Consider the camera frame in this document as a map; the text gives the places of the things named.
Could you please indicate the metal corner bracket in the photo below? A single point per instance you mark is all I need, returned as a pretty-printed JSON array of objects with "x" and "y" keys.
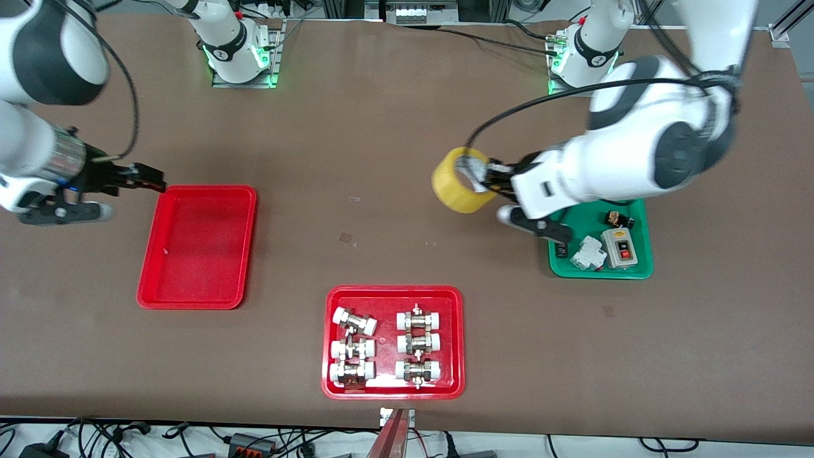
[{"x": 779, "y": 35}]

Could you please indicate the yellow clear packing tape roll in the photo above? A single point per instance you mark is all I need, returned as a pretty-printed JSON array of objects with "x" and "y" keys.
[{"x": 445, "y": 184}]

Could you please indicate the right arm aluminium base plate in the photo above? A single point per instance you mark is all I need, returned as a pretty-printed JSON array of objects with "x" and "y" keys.
[{"x": 273, "y": 57}]

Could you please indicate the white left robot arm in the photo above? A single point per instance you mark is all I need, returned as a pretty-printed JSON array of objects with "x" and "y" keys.
[{"x": 636, "y": 146}]

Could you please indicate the white post bracket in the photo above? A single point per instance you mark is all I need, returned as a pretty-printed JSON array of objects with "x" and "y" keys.
[{"x": 410, "y": 416}]

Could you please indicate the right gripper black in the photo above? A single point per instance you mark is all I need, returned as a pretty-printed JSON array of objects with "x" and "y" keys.
[{"x": 100, "y": 172}]

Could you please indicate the black power adapter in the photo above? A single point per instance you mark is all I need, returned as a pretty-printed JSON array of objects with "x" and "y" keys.
[{"x": 44, "y": 451}]

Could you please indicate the red plastic tray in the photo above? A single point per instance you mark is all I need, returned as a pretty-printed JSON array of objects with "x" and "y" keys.
[{"x": 197, "y": 248}]

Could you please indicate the white circuit breaker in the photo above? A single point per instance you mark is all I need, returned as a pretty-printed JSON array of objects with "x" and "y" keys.
[{"x": 588, "y": 253}]

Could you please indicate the green plastic tray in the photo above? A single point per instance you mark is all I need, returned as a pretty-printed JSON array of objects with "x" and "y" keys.
[{"x": 642, "y": 254}]

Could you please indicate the red tray holding pipe fittings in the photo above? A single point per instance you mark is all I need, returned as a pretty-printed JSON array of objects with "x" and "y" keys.
[{"x": 388, "y": 299}]

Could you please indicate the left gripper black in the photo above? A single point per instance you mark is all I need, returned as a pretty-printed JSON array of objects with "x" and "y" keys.
[{"x": 507, "y": 179}]

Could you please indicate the grey terminal block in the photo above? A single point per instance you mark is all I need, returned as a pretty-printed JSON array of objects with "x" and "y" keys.
[{"x": 423, "y": 14}]

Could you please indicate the small black connector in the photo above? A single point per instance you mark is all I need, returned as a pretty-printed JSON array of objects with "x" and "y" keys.
[{"x": 562, "y": 252}]

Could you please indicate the grey on-off switch box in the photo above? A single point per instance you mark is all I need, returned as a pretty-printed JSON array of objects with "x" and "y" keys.
[{"x": 620, "y": 249}]

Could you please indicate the black orange push button switch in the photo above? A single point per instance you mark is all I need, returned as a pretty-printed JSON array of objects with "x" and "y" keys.
[{"x": 618, "y": 219}]

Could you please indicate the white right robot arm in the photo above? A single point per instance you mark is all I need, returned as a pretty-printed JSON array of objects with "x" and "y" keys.
[{"x": 38, "y": 51}]

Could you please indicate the brass white pipe fitting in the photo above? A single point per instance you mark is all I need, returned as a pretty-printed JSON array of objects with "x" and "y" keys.
[
  {"x": 355, "y": 321},
  {"x": 418, "y": 371},
  {"x": 353, "y": 349},
  {"x": 420, "y": 318},
  {"x": 351, "y": 373},
  {"x": 418, "y": 343}
]

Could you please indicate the white power strip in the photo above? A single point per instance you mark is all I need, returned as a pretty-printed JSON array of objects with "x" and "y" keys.
[{"x": 276, "y": 11}]

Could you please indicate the left arm aluminium base plate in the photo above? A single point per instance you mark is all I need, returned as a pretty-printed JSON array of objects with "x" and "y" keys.
[{"x": 556, "y": 89}]

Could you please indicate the black connector box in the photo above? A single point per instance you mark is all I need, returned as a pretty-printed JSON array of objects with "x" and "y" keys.
[{"x": 251, "y": 443}]

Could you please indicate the aluminium camera post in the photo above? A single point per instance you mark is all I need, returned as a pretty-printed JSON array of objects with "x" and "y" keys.
[{"x": 389, "y": 439}]

